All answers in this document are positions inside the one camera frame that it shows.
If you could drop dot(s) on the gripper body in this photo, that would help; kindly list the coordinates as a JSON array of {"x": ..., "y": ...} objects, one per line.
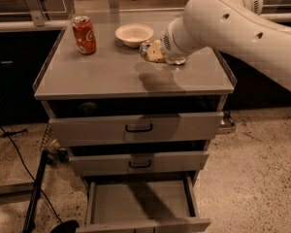
[{"x": 169, "y": 45}]

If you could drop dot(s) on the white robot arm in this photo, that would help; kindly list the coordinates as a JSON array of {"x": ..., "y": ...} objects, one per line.
[{"x": 234, "y": 27}]

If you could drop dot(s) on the green soda can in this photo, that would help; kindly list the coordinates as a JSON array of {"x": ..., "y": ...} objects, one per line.
[{"x": 179, "y": 60}]

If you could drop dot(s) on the red soda can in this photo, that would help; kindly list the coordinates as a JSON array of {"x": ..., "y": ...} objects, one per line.
[{"x": 84, "y": 34}]

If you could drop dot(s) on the grey drawer cabinet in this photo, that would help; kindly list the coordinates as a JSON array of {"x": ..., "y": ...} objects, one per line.
[{"x": 115, "y": 71}]

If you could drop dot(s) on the dark round object in drawer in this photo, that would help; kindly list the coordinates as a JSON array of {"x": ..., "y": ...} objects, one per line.
[{"x": 87, "y": 109}]

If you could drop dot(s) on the top grey drawer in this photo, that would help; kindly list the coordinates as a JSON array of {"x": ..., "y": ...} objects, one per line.
[{"x": 136, "y": 120}]

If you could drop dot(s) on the grey drawer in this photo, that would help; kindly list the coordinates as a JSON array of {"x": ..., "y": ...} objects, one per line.
[
  {"x": 141, "y": 158},
  {"x": 143, "y": 204},
  {"x": 136, "y": 120}
]

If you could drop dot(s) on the middle grey drawer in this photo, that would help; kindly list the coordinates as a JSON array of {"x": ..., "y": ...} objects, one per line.
[{"x": 141, "y": 158}]

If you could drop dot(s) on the bottom grey drawer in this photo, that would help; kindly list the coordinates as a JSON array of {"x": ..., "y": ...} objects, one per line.
[{"x": 143, "y": 204}]

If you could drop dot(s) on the white bowl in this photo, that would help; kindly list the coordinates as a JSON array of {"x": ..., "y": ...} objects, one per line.
[{"x": 133, "y": 35}]

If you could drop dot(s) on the black stand leg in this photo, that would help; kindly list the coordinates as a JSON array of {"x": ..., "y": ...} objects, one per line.
[{"x": 29, "y": 223}]

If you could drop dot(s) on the wire basket on floor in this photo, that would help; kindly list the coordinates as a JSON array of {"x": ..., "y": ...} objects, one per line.
[{"x": 52, "y": 147}]

